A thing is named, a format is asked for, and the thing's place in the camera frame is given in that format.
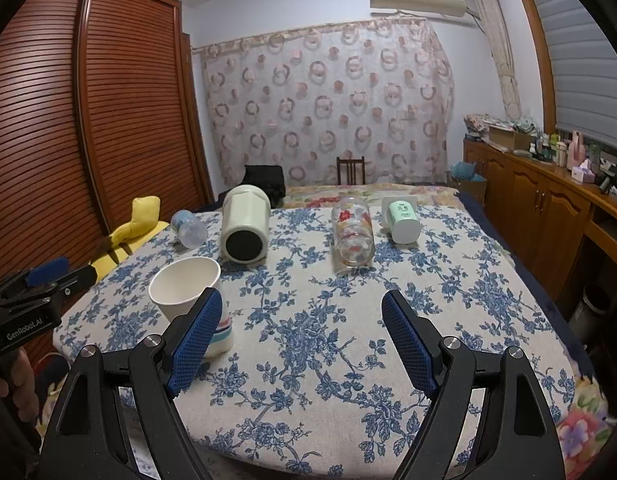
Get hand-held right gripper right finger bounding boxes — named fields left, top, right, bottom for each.
left=381, top=289, right=569, bottom=480

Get grey window blind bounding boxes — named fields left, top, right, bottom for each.
left=516, top=0, right=617, bottom=151

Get person's left hand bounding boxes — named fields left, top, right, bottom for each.
left=0, top=347, right=39, bottom=413

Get cream side curtain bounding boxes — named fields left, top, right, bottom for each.
left=463, top=0, right=524, bottom=121

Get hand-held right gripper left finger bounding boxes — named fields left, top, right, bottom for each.
left=38, top=286, right=224, bottom=480

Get small clear plastic cup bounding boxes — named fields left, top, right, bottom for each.
left=171, top=210, right=208, bottom=249

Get tall pink bottle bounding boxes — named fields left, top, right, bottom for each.
left=567, top=131, right=585, bottom=171

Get pink tissue box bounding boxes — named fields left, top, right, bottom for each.
left=569, top=159, right=595, bottom=182

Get cardboard box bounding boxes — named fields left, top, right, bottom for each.
left=489, top=125, right=537, bottom=152

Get blue plastic bag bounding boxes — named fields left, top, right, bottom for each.
left=449, top=161, right=487, bottom=183

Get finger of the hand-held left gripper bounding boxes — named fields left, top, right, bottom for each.
left=0, top=265, right=99, bottom=312
left=0, top=257, right=70, bottom=295

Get brown slatted wooden wardrobe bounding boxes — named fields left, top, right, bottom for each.
left=0, top=0, right=214, bottom=301

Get cream cup black inside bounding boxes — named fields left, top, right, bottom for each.
left=221, top=185, right=270, bottom=264

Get white paper cup striped base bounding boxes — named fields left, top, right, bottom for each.
left=148, top=256, right=235, bottom=359

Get dark trash bin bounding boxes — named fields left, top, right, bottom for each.
left=569, top=284, right=612, bottom=346

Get long wooden cabinet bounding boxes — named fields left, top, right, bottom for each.
left=463, top=137, right=617, bottom=306

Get colourful floral bedsheet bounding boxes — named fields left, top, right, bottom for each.
left=36, top=184, right=617, bottom=480

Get dark wooden chair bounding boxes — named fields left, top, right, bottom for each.
left=337, top=156, right=365, bottom=186

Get yellow plush toy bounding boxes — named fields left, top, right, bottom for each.
left=91, top=196, right=170, bottom=278

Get floral glass cup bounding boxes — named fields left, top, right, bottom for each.
left=331, top=197, right=374, bottom=267

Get pile of papers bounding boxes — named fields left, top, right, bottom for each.
left=463, top=112, right=539, bottom=141

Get white and green cup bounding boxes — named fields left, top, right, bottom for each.
left=381, top=196, right=422, bottom=245

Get wooden window frame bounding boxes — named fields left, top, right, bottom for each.
left=506, top=0, right=562, bottom=133

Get blue floral tablecloth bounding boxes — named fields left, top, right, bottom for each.
left=53, top=205, right=577, bottom=480

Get black handheld device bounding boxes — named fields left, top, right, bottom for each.
left=596, top=162, right=617, bottom=196

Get ring patterned sheer curtain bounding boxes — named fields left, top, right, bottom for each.
left=191, top=17, right=457, bottom=188

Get row of toiletry bottles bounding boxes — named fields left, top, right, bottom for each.
left=529, top=132, right=569, bottom=166

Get black bag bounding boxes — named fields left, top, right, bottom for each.
left=242, top=164, right=286, bottom=208

